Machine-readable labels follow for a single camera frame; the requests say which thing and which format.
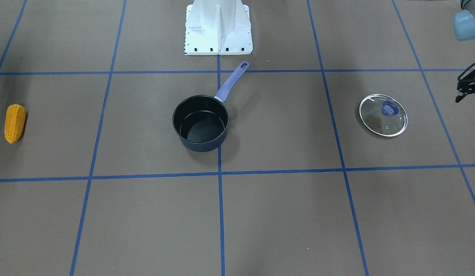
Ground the glass pot lid blue knob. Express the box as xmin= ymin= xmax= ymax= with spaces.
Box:
xmin=359 ymin=94 xmax=408 ymax=137

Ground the yellow toy corn cob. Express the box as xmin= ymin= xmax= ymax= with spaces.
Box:
xmin=4 ymin=104 xmax=27 ymax=144

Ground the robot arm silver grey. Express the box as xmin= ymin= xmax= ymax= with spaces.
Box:
xmin=453 ymin=0 xmax=475 ymax=41

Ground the dark blue saucepan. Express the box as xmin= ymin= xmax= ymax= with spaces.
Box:
xmin=172 ymin=61 xmax=250 ymax=152

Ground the white pedestal column with base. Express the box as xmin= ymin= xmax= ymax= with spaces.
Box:
xmin=184 ymin=0 xmax=253 ymax=56

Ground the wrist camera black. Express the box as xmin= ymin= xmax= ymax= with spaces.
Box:
xmin=455 ymin=69 xmax=475 ymax=103

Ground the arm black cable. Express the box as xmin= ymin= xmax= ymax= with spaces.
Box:
xmin=458 ymin=57 xmax=475 ymax=83

